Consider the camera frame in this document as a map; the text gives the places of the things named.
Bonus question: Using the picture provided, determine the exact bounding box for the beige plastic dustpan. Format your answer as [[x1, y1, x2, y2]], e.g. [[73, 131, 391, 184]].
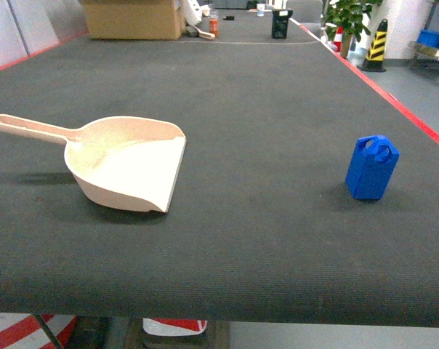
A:
[[0, 114, 187, 213]]

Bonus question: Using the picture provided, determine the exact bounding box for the blue plastic part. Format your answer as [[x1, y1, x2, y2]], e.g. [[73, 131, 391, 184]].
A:
[[345, 135, 400, 200]]

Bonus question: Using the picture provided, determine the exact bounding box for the dark grey table mat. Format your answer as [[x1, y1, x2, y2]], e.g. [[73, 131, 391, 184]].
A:
[[0, 12, 439, 327]]

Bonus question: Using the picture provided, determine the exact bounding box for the wooden brush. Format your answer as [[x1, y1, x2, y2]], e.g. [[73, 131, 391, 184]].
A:
[[191, 25, 216, 40]]

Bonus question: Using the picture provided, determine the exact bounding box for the orange bottle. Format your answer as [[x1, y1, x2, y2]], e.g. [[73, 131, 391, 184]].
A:
[[209, 10, 219, 37]]

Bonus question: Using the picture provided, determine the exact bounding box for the black device on table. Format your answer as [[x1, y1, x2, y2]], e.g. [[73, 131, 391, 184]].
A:
[[271, 9, 293, 39]]

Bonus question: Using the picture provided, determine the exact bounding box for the white paper cup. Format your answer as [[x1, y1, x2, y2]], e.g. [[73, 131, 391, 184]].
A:
[[257, 3, 266, 17]]

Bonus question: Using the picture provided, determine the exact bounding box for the red white traffic cone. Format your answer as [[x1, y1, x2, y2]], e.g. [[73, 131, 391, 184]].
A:
[[333, 27, 343, 52]]

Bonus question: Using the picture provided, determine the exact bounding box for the yellow black traffic cone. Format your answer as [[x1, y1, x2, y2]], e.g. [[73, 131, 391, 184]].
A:
[[358, 19, 388, 73]]

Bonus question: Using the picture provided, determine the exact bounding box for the cardboard box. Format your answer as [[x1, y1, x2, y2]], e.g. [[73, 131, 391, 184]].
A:
[[81, 1, 186, 40]]

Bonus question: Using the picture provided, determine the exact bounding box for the green potted plant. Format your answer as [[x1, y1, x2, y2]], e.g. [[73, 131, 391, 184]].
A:
[[323, 0, 383, 58]]

